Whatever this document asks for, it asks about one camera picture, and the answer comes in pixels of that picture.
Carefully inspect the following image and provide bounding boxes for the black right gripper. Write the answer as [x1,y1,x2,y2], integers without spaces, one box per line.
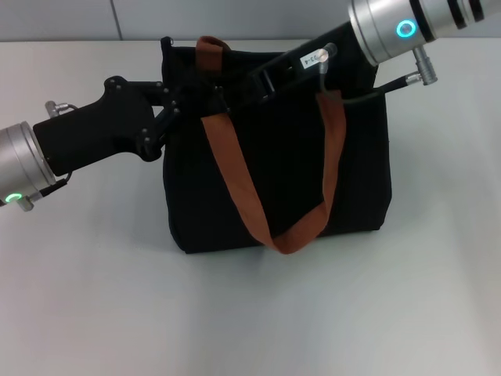
[221,17,379,115]

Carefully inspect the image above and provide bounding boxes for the right gripper cable, metal plugs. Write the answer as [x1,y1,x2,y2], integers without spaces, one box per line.
[317,42,440,106]

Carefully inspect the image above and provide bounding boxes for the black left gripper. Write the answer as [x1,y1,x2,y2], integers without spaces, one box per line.
[33,76,232,177]

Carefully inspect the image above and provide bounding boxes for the black fabric bag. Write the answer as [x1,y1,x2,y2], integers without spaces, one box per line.
[159,34,393,255]

